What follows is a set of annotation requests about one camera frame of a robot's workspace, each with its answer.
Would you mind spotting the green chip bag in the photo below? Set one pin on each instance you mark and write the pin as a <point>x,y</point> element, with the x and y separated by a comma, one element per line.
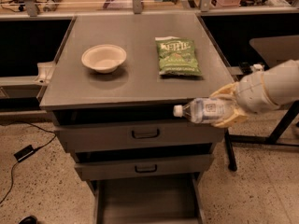
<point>177,57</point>

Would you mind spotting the grey bottom drawer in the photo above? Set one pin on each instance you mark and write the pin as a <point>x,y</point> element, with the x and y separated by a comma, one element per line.
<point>161,199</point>

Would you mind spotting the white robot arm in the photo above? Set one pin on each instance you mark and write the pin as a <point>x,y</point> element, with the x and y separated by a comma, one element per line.
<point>282,84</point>

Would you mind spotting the clear plastic water bottle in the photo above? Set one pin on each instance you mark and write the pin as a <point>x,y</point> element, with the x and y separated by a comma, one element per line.
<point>205,110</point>

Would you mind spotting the grey middle drawer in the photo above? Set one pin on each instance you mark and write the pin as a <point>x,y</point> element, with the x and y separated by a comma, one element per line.
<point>146,167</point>

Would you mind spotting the black coiled tool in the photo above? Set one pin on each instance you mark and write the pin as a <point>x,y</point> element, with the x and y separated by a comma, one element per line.
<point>51,5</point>

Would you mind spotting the grey drawer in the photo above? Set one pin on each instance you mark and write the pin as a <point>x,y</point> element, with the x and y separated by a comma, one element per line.
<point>137,134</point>
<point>146,167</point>
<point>161,199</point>

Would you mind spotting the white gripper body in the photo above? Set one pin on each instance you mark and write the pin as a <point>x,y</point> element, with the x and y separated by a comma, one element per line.
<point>251,93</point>

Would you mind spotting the black shoe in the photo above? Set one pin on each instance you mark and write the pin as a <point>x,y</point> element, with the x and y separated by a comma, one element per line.
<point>29,220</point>

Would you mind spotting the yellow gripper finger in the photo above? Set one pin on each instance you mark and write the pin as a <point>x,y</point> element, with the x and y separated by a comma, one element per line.
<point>237,116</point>
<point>225,92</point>

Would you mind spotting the black power adapter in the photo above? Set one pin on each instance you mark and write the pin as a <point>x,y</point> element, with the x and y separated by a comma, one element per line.
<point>24,153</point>

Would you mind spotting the grey drawer cabinet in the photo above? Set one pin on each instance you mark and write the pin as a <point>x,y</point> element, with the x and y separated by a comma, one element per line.
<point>135,91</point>

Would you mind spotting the white paper bowl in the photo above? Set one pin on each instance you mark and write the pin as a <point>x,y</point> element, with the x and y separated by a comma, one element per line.
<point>104,59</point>

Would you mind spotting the grey top drawer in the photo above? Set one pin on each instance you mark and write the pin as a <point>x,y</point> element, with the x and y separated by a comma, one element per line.
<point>137,134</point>

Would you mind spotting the white plastic bracket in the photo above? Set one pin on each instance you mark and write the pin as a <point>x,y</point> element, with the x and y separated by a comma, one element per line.
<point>45,72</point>

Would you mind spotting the white power strip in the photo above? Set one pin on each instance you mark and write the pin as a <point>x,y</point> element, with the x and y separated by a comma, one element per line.
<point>247,68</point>

